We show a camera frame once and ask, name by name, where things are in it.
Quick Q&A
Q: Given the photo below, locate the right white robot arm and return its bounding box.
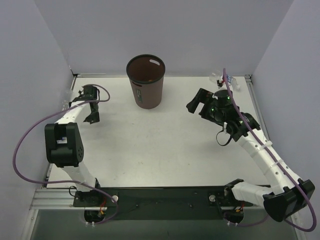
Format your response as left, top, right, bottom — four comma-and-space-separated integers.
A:
186, 88, 315, 222

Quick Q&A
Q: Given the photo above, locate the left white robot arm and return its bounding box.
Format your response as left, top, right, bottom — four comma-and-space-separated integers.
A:
44, 84, 106, 207

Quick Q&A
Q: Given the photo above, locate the brown plastic waste bin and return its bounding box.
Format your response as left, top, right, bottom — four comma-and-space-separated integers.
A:
126, 54, 166, 109

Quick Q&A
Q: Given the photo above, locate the clear crumpled plastic bottle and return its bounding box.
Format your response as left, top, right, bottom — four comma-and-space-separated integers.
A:
62, 89, 74, 110

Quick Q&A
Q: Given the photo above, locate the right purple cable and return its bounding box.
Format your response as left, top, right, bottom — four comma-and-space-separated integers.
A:
222, 67, 316, 231

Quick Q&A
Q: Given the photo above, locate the purple cable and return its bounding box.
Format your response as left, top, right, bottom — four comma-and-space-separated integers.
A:
222, 67, 316, 231
12, 84, 120, 226

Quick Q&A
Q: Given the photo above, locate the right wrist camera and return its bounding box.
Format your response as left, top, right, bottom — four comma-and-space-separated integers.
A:
216, 76, 229, 91

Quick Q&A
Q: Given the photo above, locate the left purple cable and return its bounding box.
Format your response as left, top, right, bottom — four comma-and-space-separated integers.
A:
12, 84, 120, 226

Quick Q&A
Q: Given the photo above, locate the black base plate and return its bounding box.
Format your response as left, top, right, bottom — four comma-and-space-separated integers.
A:
73, 186, 251, 222

